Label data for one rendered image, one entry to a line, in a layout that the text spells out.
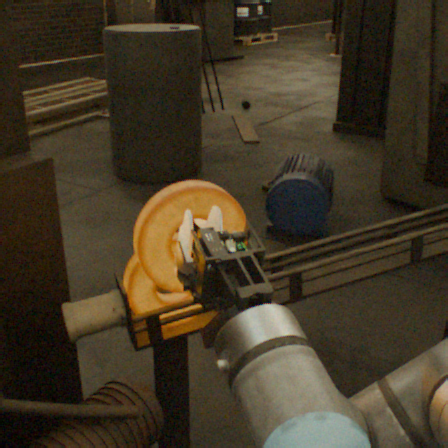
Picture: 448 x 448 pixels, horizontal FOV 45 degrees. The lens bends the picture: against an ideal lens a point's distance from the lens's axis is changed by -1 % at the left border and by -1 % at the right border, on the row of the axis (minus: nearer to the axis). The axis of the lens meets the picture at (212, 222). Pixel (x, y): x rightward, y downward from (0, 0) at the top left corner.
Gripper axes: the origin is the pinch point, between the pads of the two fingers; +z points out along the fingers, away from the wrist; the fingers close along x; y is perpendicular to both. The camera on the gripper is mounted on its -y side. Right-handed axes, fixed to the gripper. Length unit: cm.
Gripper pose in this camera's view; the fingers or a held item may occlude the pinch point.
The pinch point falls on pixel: (191, 225)
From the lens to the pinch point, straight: 72.3
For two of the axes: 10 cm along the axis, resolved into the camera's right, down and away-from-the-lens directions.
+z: -3.3, -6.2, 7.1
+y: 1.0, -7.7, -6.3
